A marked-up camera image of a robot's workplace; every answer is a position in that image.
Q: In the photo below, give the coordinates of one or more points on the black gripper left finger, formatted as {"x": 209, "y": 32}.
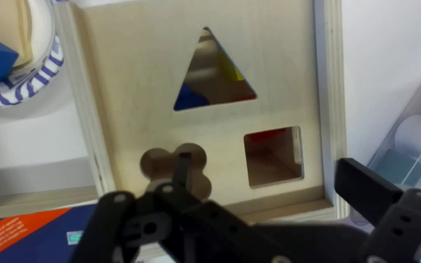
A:
{"x": 190, "y": 224}

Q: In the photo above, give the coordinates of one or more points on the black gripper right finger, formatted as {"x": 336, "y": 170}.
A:
{"x": 405, "y": 219}

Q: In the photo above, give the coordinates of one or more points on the wooden lid with shape holes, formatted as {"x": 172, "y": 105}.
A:
{"x": 137, "y": 88}

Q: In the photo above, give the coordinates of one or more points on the wooden shape sorter box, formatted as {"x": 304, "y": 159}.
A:
{"x": 335, "y": 121}

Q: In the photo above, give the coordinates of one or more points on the blue block inside box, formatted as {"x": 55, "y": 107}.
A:
{"x": 189, "y": 98}

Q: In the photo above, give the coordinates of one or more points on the yellow block inside box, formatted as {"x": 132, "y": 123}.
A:
{"x": 232, "y": 67}

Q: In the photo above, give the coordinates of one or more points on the clear plastic bin white lid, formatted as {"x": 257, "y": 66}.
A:
{"x": 415, "y": 165}

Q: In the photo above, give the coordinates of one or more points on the blue and orange book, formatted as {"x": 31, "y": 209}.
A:
{"x": 35, "y": 243}

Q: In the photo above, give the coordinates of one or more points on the blue striped paper plate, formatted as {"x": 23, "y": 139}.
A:
{"x": 39, "y": 73}

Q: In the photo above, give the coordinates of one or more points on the pale wooden block on plate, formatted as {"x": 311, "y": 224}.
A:
{"x": 6, "y": 19}

